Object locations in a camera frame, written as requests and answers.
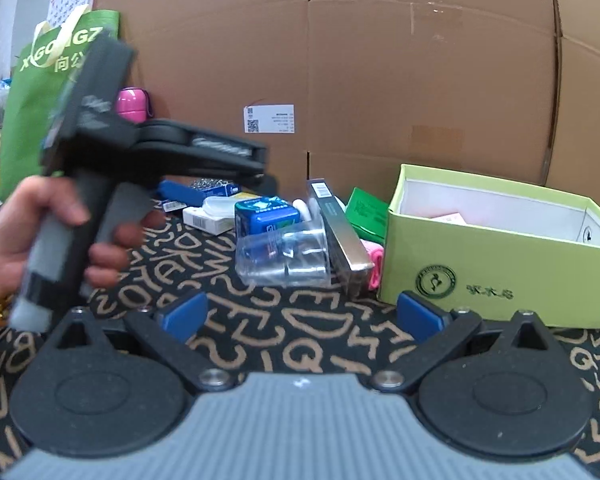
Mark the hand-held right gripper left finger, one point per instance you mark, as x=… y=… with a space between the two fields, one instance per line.
x=182 y=312

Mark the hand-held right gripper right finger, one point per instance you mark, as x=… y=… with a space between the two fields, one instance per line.
x=420 y=312

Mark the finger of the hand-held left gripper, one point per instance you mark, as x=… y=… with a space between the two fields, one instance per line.
x=225 y=146
x=215 y=162

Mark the blue box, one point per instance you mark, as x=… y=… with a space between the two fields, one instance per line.
x=180 y=191

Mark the pink and white glove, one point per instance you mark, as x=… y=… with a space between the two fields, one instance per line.
x=375 y=265

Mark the light green cardboard box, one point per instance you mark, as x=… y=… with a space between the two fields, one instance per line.
x=480 y=270

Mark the person's left hand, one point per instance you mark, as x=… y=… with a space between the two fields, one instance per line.
x=25 y=220

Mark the pink bottle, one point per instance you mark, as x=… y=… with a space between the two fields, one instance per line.
x=131 y=105

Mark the translucent white plastic case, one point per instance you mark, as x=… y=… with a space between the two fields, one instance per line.
x=220 y=206

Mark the white flat box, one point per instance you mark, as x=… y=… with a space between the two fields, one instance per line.
x=205 y=220

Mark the green tote bag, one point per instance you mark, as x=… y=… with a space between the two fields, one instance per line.
x=30 y=110

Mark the blue tissue pack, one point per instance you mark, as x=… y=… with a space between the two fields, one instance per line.
x=267 y=215

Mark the small white bottle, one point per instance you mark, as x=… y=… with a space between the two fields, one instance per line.
x=301 y=210

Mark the pink paper item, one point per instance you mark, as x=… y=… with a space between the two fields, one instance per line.
x=452 y=218

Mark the black letter-print mat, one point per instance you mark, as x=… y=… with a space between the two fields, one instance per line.
x=290 y=330

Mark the clear plastic container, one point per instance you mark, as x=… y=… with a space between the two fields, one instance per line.
x=280 y=260

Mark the long dark silver box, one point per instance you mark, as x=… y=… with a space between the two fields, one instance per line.
x=340 y=230

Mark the large stained cardboard box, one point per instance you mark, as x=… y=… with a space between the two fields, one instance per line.
x=380 y=60

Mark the plain cardboard box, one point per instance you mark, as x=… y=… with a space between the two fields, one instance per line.
x=590 y=85

